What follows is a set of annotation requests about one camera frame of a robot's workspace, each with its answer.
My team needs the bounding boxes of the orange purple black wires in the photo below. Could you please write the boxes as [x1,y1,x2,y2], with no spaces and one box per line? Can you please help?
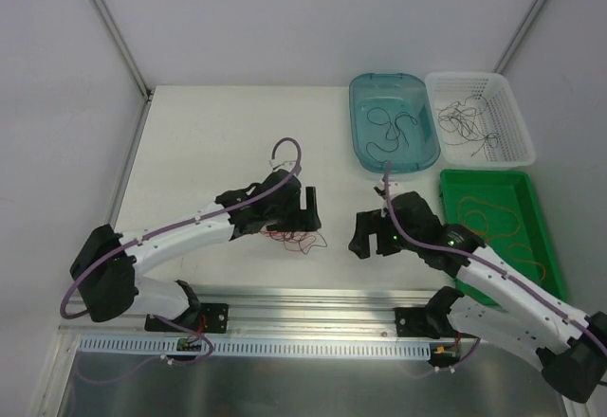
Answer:
[263,229,329,256]

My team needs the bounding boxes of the orange wire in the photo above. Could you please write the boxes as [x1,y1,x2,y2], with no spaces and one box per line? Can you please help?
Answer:
[455,193,525,241]
[506,243,549,281]

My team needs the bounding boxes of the dark thin wire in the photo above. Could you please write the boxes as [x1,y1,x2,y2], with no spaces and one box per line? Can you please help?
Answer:
[365,106,421,167]

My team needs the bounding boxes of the dark wire pulled from tangle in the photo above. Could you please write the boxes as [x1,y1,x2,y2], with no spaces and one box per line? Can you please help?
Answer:
[437,95,487,141]

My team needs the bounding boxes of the black white striped wire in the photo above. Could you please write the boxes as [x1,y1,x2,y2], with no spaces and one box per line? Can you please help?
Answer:
[445,106,499,157]

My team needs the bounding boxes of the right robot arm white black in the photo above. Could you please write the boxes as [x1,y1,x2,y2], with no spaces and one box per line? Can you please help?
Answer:
[348,190,606,403]

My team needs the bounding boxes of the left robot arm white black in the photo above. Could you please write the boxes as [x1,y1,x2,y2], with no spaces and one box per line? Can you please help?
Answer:
[70,169,322,331]

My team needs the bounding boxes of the green plastic tray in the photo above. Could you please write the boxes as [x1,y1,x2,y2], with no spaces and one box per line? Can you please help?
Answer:
[440,169,568,301]

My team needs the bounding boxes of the teal transparent plastic bin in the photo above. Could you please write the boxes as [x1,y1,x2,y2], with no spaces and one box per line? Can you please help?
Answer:
[348,73,440,173]

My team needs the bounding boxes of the white perforated plastic basket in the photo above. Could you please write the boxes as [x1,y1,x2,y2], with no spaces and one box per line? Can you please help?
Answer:
[425,71,536,170]

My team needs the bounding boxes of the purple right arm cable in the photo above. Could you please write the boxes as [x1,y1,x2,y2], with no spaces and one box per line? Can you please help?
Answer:
[382,160,607,385]

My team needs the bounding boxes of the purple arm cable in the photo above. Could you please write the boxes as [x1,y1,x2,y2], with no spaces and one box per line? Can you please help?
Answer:
[382,160,607,385]
[59,137,304,319]

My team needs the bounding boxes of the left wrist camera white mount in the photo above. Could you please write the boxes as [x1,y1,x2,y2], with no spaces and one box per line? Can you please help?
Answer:
[269,159,297,172]

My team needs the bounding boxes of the black wire in basket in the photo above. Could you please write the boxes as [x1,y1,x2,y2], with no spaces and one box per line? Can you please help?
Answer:
[436,103,480,141]

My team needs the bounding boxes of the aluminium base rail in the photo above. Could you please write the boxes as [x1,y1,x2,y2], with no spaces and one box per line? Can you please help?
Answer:
[59,286,573,342]

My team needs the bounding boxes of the orange wire in green tray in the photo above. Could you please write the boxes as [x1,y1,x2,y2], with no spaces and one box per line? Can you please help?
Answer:
[506,243,549,281]

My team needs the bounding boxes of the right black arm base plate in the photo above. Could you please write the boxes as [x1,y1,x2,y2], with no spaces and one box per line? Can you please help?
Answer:
[394,307,457,339]

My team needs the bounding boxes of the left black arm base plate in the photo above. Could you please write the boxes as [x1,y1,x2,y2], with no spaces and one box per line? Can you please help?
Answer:
[144,302,230,334]

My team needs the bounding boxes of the left aluminium frame post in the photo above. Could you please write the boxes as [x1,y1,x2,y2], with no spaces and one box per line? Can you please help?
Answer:
[90,0,152,100]

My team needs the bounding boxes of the aluminium frame post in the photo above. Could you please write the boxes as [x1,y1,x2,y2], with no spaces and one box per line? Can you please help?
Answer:
[493,0,550,74]
[90,0,152,100]

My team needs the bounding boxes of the white slotted cable duct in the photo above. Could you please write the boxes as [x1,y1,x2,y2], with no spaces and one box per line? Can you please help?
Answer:
[78,335,431,361]

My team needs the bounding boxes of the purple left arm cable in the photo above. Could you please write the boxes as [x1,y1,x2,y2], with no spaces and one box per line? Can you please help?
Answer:
[59,137,304,319]

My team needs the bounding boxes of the right aluminium frame post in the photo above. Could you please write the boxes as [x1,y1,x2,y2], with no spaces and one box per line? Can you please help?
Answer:
[493,0,550,74]

